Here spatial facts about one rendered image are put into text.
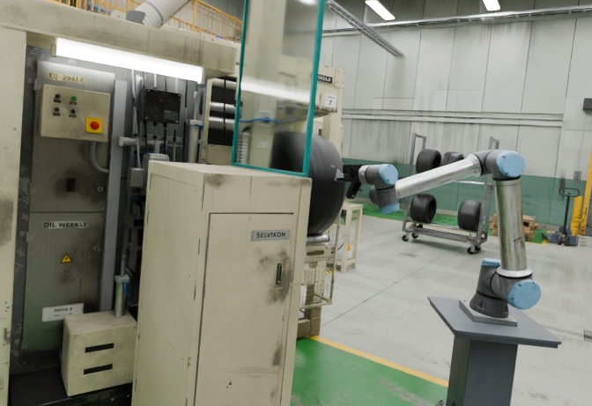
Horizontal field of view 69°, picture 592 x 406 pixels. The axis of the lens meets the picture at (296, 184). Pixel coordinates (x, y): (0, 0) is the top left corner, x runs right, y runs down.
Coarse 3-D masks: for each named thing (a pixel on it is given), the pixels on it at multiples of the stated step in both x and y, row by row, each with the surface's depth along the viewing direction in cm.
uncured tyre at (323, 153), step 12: (312, 144) 220; (324, 144) 226; (312, 156) 215; (324, 156) 220; (336, 156) 225; (312, 168) 212; (324, 168) 216; (336, 168) 221; (312, 180) 211; (324, 180) 215; (312, 192) 211; (324, 192) 215; (336, 192) 219; (312, 204) 213; (324, 204) 217; (336, 204) 221; (312, 216) 216; (324, 216) 221; (336, 216) 226; (312, 228) 224; (324, 228) 230
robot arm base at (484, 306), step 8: (480, 296) 221; (488, 296) 218; (472, 304) 224; (480, 304) 220; (488, 304) 217; (496, 304) 217; (504, 304) 218; (480, 312) 219; (488, 312) 216; (496, 312) 216; (504, 312) 217
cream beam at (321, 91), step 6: (318, 90) 264; (324, 90) 267; (330, 90) 270; (336, 90) 272; (318, 96) 264; (324, 96) 267; (318, 102) 265; (324, 102) 267; (336, 102) 273; (318, 108) 266; (324, 108) 268; (330, 108) 271; (336, 108) 273
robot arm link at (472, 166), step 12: (468, 156) 212; (480, 156) 206; (444, 168) 206; (456, 168) 206; (468, 168) 206; (480, 168) 205; (408, 180) 205; (420, 180) 205; (432, 180) 205; (444, 180) 206; (456, 180) 208; (372, 192) 204; (396, 192) 204; (408, 192) 205
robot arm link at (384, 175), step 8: (368, 168) 194; (376, 168) 190; (384, 168) 187; (392, 168) 188; (368, 176) 193; (376, 176) 189; (384, 176) 186; (392, 176) 188; (376, 184) 190; (384, 184) 188; (392, 184) 188
